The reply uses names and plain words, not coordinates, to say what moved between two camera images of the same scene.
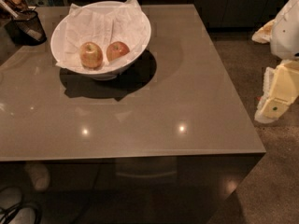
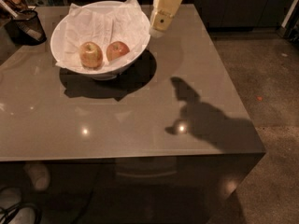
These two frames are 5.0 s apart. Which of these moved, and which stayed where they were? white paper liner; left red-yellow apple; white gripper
Moved: white gripper
Stayed: white paper liner; left red-yellow apple
